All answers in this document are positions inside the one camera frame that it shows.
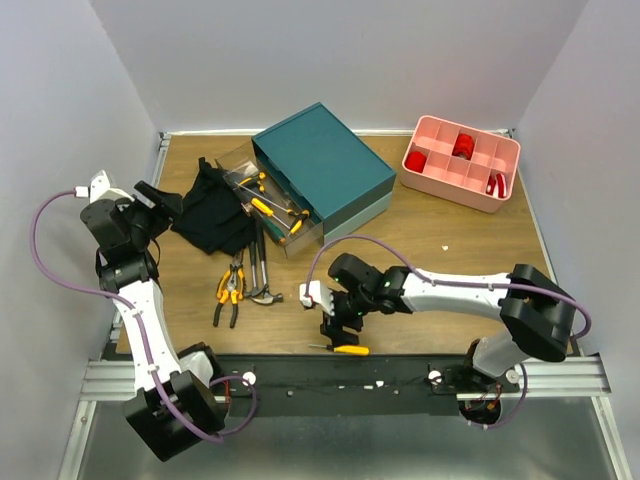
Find yellow black screwdriver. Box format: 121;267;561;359
310;344;370;356

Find claw hammer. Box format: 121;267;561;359
251;223;284;306

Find clear drawer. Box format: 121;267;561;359
214;142;323;258

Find combination pliers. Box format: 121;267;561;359
213;288;243;330

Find needle nose pliers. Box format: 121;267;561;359
216;249;245;304

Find slim orange screwdriver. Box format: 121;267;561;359
242;197;297;217

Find teal drawer cabinet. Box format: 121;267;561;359
252;103;396;241

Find green handled screwdriver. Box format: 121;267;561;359
261;219;286;245

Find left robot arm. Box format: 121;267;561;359
80;171;225;461

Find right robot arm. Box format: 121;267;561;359
299;253;577;392

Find black cloth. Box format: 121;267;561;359
171;157;257;255

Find red roll left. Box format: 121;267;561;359
404;151;427;173

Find pink compartment tray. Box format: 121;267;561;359
398;115;521;213

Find red white tape roll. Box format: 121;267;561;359
485;172;508;199

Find red roll middle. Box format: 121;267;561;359
452;133;475;160

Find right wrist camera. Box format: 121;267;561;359
299;280;335;316

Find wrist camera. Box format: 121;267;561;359
73;170;134;203
299;280;335;316

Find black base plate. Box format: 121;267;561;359
175;352;511;420

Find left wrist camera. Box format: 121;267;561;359
73;170;134;203

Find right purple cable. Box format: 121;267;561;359
305;234;593;431

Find aluminium frame rail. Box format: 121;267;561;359
57;130;634;480

